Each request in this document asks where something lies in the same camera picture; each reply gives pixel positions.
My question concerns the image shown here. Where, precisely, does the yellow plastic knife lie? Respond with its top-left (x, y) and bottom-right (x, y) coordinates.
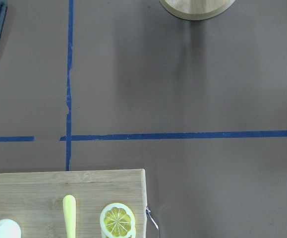
top-left (62, 195), bottom-right (76, 238)

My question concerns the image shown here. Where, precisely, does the front lemon slice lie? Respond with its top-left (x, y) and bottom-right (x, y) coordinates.
top-left (100, 203), bottom-right (136, 238)

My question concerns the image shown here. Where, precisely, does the wooden cutting board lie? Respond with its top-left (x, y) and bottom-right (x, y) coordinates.
top-left (0, 169), bottom-right (147, 238)

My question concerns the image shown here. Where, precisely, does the wooden mug tree stand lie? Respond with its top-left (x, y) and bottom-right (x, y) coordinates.
top-left (160, 0), bottom-right (235, 20)

